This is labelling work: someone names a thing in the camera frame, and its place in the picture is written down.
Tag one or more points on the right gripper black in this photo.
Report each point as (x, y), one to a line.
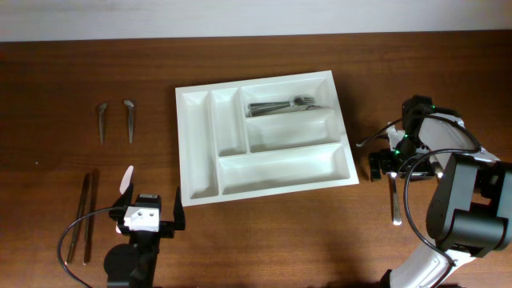
(386, 163)

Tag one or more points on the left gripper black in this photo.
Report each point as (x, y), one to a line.
(169, 227)

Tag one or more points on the metal fork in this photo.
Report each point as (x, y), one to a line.
(272, 108)
(298, 98)
(288, 110)

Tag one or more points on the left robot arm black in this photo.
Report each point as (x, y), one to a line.
(133, 264)

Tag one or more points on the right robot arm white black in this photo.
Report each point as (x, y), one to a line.
(469, 214)

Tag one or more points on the right dark chopstick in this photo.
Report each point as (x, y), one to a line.
(89, 223)

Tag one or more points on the dark chopstick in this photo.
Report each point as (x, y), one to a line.
(89, 223)
(80, 212)

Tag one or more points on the left dark chopstick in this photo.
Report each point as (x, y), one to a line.
(80, 212)

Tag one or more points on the right small metal spoon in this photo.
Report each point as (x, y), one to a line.
(130, 108)

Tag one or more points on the small metal spoon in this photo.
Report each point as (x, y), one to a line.
(130, 108)
(101, 121)

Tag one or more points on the white plastic cutlery tray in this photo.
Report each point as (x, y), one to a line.
(226, 155)

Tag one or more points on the left small metal spoon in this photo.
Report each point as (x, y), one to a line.
(101, 121)

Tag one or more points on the metal fork in tray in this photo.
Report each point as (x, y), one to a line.
(288, 110)

